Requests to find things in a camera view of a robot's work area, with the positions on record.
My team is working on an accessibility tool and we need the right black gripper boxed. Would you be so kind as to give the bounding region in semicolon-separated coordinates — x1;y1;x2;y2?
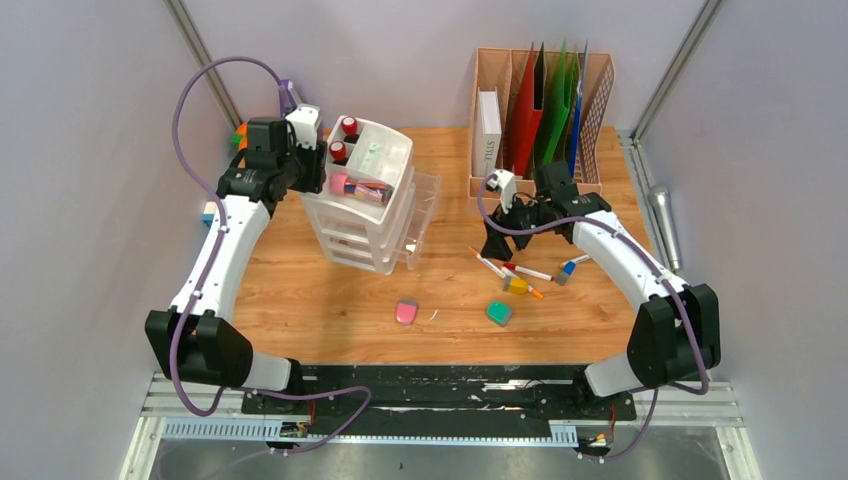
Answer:
481;189;551;261

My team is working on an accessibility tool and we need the red black stamp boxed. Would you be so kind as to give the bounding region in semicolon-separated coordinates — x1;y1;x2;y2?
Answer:
328;141;349;166

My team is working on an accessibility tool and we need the yellow mini highlighter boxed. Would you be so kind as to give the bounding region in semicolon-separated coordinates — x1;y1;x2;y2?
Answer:
503;275;531;295

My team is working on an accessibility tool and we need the red round stamp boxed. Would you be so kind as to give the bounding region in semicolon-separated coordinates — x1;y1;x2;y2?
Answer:
341;116;360;144

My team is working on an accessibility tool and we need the pink highlighter pack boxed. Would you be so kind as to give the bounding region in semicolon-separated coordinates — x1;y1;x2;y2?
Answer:
329;174;394;206

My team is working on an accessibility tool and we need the teal eraser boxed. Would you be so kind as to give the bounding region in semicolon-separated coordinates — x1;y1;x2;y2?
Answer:
485;301;514;328

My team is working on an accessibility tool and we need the white plastic drawer unit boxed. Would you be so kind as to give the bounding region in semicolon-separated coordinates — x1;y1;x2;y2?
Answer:
301;116;442;275

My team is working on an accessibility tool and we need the white hardcover book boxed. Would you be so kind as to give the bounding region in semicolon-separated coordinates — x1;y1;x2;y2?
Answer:
471;90;502;178

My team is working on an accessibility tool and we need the pink eraser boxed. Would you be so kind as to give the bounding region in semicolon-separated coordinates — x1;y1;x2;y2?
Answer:
395;299;419;325

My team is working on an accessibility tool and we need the pink plastic file organizer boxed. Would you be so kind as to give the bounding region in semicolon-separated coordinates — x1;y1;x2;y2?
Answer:
467;46;615;217

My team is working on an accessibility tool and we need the red folder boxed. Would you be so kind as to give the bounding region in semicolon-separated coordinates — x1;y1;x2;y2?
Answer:
507;44;546;178

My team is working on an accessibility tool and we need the blue folder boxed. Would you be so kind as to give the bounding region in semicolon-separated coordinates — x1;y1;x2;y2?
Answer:
567;41;588;177

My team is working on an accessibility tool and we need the green folder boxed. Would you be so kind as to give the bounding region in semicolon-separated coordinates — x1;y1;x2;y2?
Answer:
533;41;581;167

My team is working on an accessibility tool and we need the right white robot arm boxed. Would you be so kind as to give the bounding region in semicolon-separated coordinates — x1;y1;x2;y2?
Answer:
476;162;721;418

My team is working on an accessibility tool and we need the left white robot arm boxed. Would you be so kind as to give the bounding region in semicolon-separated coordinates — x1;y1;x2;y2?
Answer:
145;115;326;413

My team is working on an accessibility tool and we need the red cap white marker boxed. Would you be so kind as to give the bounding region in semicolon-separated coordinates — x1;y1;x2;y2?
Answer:
502;263;553;282

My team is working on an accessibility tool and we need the blue grey eraser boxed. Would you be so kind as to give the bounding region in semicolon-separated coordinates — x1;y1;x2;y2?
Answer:
554;260;577;286

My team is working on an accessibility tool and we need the orange tape dispenser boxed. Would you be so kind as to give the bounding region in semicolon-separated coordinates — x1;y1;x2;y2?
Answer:
230;122;247;152

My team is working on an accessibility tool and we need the blue white small block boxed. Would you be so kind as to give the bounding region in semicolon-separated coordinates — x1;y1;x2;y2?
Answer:
201;201;217;228

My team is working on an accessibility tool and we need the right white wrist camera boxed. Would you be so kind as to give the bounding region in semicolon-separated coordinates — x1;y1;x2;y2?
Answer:
484;169;517;214

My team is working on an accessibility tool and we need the purple object at wall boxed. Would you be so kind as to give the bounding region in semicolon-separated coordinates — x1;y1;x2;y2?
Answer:
278;79;303;117

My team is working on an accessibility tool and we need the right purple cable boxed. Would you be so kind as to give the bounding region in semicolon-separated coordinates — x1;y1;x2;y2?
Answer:
476;173;711;463

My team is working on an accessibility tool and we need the purple cable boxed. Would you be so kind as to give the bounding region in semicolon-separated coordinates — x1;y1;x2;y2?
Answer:
167;56;372;458
476;173;711;463

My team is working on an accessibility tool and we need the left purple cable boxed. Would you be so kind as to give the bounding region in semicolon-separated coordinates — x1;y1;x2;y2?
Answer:
167;56;372;458

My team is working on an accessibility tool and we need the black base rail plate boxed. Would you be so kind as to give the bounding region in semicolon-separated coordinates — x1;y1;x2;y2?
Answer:
241;364;636;438

